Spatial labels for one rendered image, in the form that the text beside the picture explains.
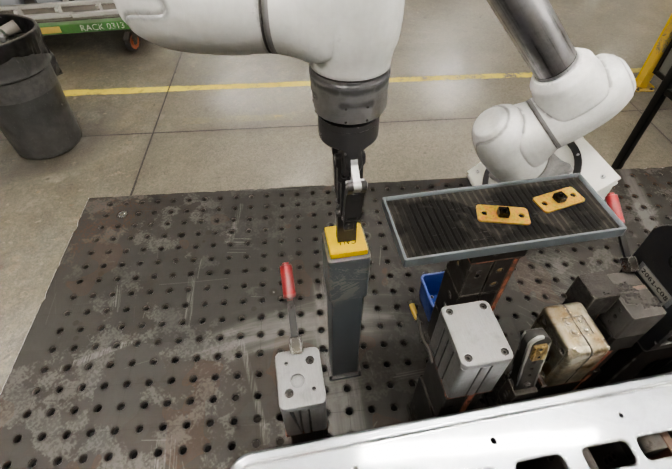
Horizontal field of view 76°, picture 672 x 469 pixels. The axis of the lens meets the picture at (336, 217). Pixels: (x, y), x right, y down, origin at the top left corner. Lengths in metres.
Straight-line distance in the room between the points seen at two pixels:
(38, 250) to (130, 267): 1.31
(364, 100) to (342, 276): 0.33
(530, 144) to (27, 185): 2.66
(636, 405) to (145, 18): 0.84
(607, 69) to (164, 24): 1.01
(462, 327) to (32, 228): 2.40
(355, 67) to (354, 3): 0.06
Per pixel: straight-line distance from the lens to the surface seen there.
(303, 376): 0.67
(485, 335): 0.68
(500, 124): 1.19
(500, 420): 0.75
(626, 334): 0.88
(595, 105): 1.23
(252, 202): 1.42
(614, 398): 0.84
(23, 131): 3.09
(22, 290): 2.48
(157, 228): 1.42
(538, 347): 0.71
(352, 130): 0.50
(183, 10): 0.47
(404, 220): 0.71
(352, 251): 0.67
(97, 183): 2.85
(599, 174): 1.35
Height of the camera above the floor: 1.68
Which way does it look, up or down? 47 degrees down
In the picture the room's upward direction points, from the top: straight up
